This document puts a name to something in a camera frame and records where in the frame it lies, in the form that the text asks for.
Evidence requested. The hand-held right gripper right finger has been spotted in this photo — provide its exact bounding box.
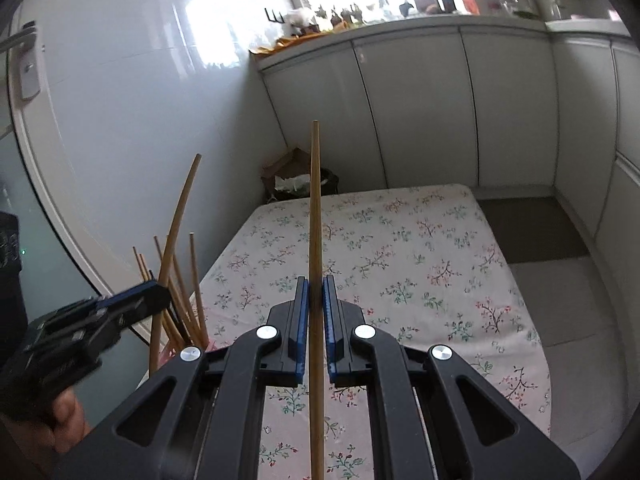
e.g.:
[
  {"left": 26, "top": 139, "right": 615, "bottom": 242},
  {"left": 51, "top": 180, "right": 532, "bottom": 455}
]
[{"left": 322, "top": 274, "right": 583, "bottom": 480}]

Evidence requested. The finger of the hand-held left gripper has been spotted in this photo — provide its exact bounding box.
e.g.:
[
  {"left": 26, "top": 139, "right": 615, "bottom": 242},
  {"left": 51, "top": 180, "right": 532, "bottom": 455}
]
[{"left": 92, "top": 280, "right": 172, "bottom": 335}]

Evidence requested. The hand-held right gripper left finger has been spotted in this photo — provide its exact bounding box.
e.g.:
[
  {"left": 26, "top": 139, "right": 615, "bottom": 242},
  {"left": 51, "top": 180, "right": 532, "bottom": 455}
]
[{"left": 52, "top": 276, "right": 311, "bottom": 480}]

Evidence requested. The bundle of bamboo chopsticks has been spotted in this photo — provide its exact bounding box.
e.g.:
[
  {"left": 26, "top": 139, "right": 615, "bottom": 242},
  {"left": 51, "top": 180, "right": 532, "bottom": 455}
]
[{"left": 153, "top": 235, "right": 198, "bottom": 348}]

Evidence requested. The pale wooden chopstick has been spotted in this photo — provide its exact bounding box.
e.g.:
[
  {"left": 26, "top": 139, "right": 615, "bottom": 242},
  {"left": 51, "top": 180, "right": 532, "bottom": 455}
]
[{"left": 148, "top": 154, "right": 203, "bottom": 378}]

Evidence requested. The long brown wooden chopstick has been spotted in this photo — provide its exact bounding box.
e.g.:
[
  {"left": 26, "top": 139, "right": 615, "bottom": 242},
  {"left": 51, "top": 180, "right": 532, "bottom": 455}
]
[{"left": 309, "top": 120, "right": 325, "bottom": 480}]

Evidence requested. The person's left hand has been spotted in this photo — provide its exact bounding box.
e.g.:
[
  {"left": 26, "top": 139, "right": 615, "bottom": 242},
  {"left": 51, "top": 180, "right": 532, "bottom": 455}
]
[{"left": 50, "top": 387, "right": 93, "bottom": 456}]

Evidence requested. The floral tablecloth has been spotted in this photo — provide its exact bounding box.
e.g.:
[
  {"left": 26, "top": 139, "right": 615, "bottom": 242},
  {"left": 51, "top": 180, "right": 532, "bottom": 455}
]
[{"left": 155, "top": 183, "right": 553, "bottom": 480}]

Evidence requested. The white plastic bag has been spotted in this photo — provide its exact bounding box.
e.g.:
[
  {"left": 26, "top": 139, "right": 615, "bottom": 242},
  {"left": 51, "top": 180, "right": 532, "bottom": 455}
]
[{"left": 274, "top": 174, "right": 312, "bottom": 193}]

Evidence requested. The cardboard box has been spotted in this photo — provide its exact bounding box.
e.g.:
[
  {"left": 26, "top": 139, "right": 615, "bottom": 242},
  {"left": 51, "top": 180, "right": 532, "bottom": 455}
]
[{"left": 261, "top": 147, "right": 313, "bottom": 203}]

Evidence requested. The brown floor mat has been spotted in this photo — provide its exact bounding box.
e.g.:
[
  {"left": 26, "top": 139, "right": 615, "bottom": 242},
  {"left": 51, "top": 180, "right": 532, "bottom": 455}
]
[{"left": 472, "top": 196, "right": 593, "bottom": 265}]

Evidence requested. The long white kitchen cabinet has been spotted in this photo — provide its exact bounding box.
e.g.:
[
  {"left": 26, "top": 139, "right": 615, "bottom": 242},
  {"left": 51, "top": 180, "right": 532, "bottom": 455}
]
[{"left": 250, "top": 12, "right": 558, "bottom": 203}]

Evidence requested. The yellow cloth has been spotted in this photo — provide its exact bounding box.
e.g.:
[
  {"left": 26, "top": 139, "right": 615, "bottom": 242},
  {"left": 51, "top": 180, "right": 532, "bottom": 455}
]
[{"left": 249, "top": 35, "right": 321, "bottom": 56}]

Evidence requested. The row of small figurines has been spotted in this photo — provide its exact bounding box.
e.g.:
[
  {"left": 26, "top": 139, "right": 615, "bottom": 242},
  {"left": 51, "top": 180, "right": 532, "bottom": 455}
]
[{"left": 315, "top": 4, "right": 363, "bottom": 26}]

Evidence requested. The white side kitchen cabinet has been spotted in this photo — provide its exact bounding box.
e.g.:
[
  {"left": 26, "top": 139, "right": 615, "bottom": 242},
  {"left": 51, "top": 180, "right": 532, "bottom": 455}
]
[{"left": 545, "top": 17, "right": 640, "bottom": 321}]

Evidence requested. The white door handle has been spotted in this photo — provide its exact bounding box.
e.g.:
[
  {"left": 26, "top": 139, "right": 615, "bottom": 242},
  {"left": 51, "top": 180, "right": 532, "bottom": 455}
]
[{"left": 0, "top": 20, "right": 43, "bottom": 101}]

